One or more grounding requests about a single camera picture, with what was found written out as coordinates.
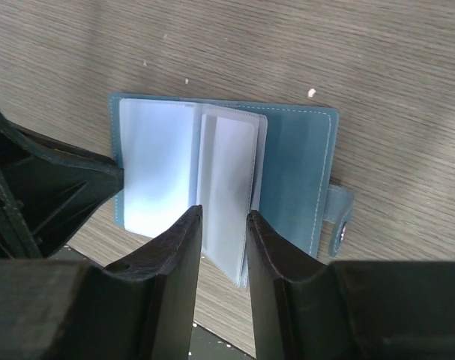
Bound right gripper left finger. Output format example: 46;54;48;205
0;205;202;359

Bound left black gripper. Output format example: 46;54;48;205
0;113;124;259

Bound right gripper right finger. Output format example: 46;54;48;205
246;211;455;359

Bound blue card holder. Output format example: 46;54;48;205
109;93;354;287

